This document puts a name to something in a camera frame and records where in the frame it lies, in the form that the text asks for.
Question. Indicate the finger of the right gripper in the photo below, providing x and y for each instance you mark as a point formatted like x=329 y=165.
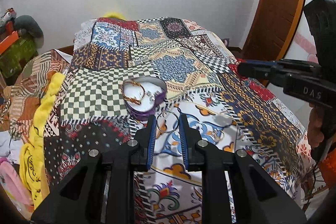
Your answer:
x=275 y=75
x=283 y=66

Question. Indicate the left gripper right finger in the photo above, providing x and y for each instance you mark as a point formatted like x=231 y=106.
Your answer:
x=189 y=137

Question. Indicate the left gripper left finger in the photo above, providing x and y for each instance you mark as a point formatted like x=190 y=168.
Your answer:
x=146 y=137

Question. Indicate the silver ring bangle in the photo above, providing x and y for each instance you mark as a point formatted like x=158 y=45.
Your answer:
x=167 y=122

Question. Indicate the silver charm trinket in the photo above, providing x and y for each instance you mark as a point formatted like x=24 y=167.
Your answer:
x=152 y=96

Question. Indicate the purple heart-shaped tin box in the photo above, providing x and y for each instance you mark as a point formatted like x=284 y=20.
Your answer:
x=134 y=95

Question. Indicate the person's right hand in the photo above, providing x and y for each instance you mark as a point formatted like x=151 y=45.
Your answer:
x=314 y=134

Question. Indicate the brown wooden door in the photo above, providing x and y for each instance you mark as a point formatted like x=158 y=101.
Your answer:
x=273 y=29

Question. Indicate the patchwork patterned bed cover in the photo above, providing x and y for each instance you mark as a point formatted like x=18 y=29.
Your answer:
x=167 y=67

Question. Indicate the yellow cloth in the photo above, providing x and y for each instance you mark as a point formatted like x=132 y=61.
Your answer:
x=31 y=158

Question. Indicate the yellow round object behind bed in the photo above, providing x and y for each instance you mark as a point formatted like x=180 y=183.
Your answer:
x=115 y=15

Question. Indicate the brown striped patterned blanket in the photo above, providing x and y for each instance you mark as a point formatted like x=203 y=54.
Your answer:
x=22 y=99

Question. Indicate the green patterned cabinet cloth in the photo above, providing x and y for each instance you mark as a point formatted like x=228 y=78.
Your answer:
x=14 y=59

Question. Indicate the orange box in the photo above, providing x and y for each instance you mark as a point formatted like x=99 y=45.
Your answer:
x=8 y=41

